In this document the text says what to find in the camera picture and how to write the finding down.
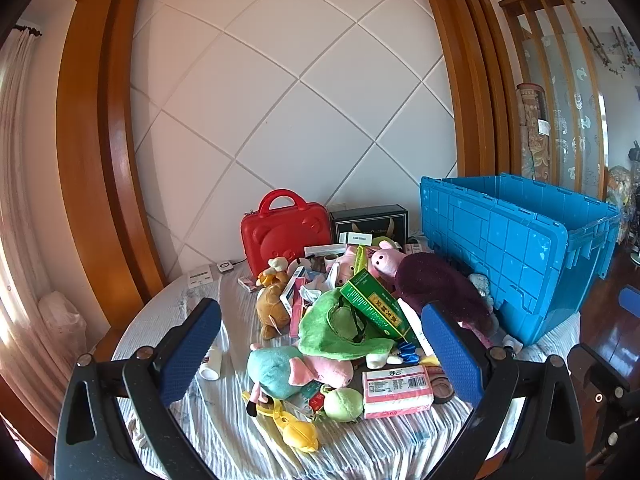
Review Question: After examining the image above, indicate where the white plastic bottle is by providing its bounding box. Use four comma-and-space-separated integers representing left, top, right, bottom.
198, 332, 224, 382

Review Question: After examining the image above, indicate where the blue plastic storage crate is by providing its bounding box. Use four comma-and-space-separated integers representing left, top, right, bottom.
419, 173, 622, 347

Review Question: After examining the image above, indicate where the brown teddy bear plush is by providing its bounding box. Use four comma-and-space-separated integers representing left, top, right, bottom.
256, 270, 296, 339

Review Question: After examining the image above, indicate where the blue plush with white balls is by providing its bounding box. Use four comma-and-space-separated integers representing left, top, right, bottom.
365, 341, 427, 367

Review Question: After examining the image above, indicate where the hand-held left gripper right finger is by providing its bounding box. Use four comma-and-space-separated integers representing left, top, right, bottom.
421, 301, 587, 480

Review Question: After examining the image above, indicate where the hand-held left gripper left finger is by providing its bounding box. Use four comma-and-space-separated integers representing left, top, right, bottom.
54, 297, 222, 480

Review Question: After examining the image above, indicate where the crumpled white tissue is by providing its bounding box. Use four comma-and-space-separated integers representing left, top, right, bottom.
299, 272, 332, 307

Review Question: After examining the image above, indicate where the green wet wipes pack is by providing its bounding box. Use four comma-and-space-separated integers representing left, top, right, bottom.
353, 246, 372, 282

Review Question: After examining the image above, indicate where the black box with gold horns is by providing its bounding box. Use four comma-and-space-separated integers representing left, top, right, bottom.
329, 204, 409, 250

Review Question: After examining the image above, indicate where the wooden wall frame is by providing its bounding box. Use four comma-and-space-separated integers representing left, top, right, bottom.
55, 0, 513, 303

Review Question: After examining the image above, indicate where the long pink-red carton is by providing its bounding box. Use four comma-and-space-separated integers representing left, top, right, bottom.
288, 294, 307, 339

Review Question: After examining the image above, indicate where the green plush toy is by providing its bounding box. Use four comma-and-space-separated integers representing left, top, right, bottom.
298, 289, 397, 362

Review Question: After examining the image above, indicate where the slim white carton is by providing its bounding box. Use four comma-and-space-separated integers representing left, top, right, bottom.
396, 297, 440, 361

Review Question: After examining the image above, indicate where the green and yellow carton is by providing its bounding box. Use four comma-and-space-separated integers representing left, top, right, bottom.
339, 268, 417, 345

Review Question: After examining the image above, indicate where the white flat remote device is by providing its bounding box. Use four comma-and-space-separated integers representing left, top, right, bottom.
187, 262, 222, 289

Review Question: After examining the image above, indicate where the pink white tissue pack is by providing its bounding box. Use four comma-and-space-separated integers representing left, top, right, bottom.
362, 364, 435, 420

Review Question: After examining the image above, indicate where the wooden glass room divider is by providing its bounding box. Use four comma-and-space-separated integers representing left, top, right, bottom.
499, 0, 610, 203

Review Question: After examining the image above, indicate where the round makeup compact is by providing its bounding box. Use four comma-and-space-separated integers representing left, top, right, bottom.
427, 366, 457, 405

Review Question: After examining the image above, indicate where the pig plush in purple dress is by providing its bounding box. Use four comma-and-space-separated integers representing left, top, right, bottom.
369, 239, 501, 348

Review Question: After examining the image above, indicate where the teal plush toy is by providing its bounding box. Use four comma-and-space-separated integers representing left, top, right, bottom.
247, 346, 307, 402

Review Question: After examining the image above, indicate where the pink pig head plush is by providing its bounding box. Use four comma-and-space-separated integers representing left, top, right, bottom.
289, 354, 354, 390

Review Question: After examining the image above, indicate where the long white carton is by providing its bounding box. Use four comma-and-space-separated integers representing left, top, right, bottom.
303, 244, 347, 259

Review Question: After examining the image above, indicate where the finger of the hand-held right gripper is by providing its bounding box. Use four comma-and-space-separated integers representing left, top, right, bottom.
566, 342, 640, 468
619, 285, 640, 317

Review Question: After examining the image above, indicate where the sheer curtain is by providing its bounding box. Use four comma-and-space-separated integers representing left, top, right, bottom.
0, 24, 58, 376

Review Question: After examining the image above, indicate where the round green plush ball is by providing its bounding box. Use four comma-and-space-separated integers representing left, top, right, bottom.
322, 387, 364, 423

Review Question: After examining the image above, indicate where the yellow white duck plush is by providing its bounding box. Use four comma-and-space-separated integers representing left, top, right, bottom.
256, 256, 291, 286

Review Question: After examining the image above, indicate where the red bear-face suitcase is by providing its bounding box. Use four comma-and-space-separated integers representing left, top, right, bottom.
240, 188, 334, 281

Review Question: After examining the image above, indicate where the grey fluffy plush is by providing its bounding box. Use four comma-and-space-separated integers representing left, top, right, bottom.
467, 272, 496, 313

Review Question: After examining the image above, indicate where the yellow snowball maker clamp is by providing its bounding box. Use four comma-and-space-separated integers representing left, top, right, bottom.
242, 389, 321, 454

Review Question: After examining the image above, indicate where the white plastic bag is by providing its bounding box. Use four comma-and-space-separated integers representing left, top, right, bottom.
37, 291, 90, 363

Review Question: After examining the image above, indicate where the rolled patterned carpet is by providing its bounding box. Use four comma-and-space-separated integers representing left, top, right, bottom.
516, 81, 552, 182

